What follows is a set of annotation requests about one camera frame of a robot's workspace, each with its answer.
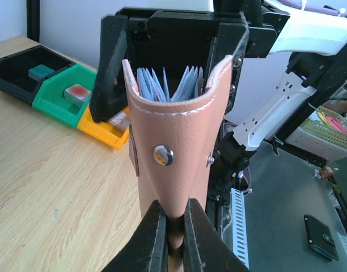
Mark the green storage bin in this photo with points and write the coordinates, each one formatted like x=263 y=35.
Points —
x=50 y=97

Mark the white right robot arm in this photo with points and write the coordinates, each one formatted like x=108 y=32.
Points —
x=317 y=38

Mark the pale pink card stack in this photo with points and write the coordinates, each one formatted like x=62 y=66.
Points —
x=120 y=121

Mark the white perforated basket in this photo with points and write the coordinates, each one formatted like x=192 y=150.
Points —
x=323 y=133

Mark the white slotted cable duct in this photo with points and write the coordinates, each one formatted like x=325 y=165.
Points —
x=239 y=231

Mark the black storage bin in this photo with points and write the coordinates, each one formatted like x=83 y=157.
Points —
x=22 y=73

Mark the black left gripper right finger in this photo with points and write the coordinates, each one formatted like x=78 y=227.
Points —
x=203 y=248

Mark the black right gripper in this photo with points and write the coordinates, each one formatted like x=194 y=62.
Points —
x=171 y=53

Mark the yellow single storage bin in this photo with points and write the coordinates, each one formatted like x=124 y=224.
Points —
x=103 y=131

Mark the teal card stack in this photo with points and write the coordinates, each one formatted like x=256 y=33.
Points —
x=39 y=72

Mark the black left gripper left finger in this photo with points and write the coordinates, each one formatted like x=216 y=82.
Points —
x=147 y=248

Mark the black leather wallet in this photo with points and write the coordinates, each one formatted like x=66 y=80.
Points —
x=319 y=238

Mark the red dot card stack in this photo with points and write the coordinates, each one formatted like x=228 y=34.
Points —
x=77 y=95

